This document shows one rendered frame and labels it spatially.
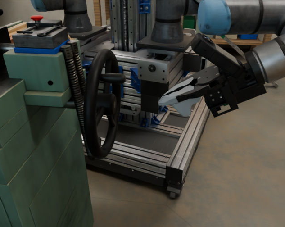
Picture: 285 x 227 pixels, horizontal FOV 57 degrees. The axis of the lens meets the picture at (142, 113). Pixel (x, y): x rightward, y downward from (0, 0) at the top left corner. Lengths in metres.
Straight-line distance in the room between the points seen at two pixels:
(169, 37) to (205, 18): 0.66
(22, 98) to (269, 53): 0.54
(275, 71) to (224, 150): 1.42
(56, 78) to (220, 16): 0.38
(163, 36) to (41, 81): 0.68
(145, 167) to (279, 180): 0.82
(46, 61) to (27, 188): 0.33
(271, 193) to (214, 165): 0.35
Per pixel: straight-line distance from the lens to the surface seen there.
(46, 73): 0.65
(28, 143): 0.72
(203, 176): 1.68
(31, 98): 0.68
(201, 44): 0.51
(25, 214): 0.78
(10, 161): 0.67
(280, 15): 0.60
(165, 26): 1.21
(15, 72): 0.69
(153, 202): 1.51
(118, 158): 1.48
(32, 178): 0.77
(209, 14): 0.55
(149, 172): 1.45
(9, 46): 0.75
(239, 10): 0.56
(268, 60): 0.53
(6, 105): 0.63
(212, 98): 0.55
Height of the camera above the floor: 1.15
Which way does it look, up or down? 31 degrees down
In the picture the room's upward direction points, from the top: straight up
